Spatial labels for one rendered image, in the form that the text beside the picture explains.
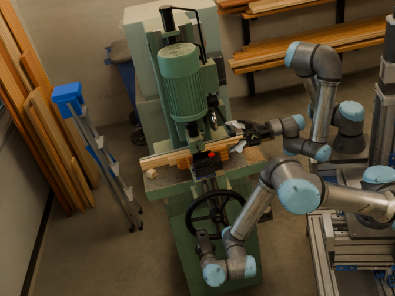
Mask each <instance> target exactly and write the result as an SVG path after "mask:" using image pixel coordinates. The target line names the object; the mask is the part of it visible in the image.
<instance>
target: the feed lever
mask: <svg viewBox="0 0 395 296"><path fill-rule="evenodd" d="M208 95H209V96H207V97H206V99H207V104H208V107H209V108H211V107H215V109H216V110H217V112H218V114H219V115H220V117H221V118H222V120H223V122H224V123H225V122H227V121H226V119H225V118H224V116H223V115H222V113H221V111H220V110H219V108H218V105H219V101H218V98H217V95H212V94H211V93H209V94H208ZM226 127H227V129H228V130H229V132H228V135H229V136H230V137H235V136H236V131H235V130H233V129H231V127H230V126H229V125H226Z"/></svg>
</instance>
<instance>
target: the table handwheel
mask: <svg viewBox="0 0 395 296"><path fill-rule="evenodd" d="M215 196H227V197H226V198H225V200H224V202H223V203H222V205H221V206H220V208H218V206H217V203H216V200H215V199H212V201H213V204H212V205H211V206H210V213H209V215H208V216H203V217H196V218H191V216H192V213H193V211H194V209H195V208H196V207H197V206H198V205H199V204H200V203H201V202H203V201H205V200H207V199H209V198H211V197H215ZM231 197H233V198H234V199H236V200H237V201H238V202H239V203H240V204H241V206H242V207H243V206H244V204H245V202H246V200H245V199H244V197H243V196H241V195H240V194H239V193H237V192H235V191H233V190H228V189H217V190H212V191H208V192H206V193H203V194H202V195H200V196H199V197H197V198H196V199H195V200H193V201H192V203H191V204H190V206H189V207H188V209H187V210H186V214H185V224H186V227H187V229H188V230H189V232H190V233H191V234H192V235H194V236H195V237H197V235H196V232H197V230H196V229H195V228H194V227H193V225H192V222H195V221H200V220H207V219H211V221H212V222H213V223H215V224H218V223H222V224H223V225H224V226H225V227H228V225H227V224H226V222H225V221H224V219H225V217H224V214H223V211H222V210H223V209H224V207H225V205H226V204H227V202H228V201H229V199H230V198H231ZM208 235H209V238H210V240H219V239H222V233H217V234H208Z"/></svg>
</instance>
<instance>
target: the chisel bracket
mask: <svg viewBox="0 0 395 296"><path fill-rule="evenodd" d="M184 130H185V135H186V140H187V143H188V146H189V148H190V152H191V154H194V153H197V148H196V146H198V147H199V149H200V150H201V152H202V151H205V145H204V140H203V138H202V135H201V134H200V131H199V128H198V131H199V135H198V136H197V137H189V135H188V130H187V129H184Z"/></svg>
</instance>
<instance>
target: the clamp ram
mask: <svg viewBox="0 0 395 296"><path fill-rule="evenodd" d="M209 153H211V150H208V151H205V152H201V153H200V154H199V153H196V154H193V155H192V156H193V160H198V159H202V158H205V157H209V156H208V154H209Z"/></svg>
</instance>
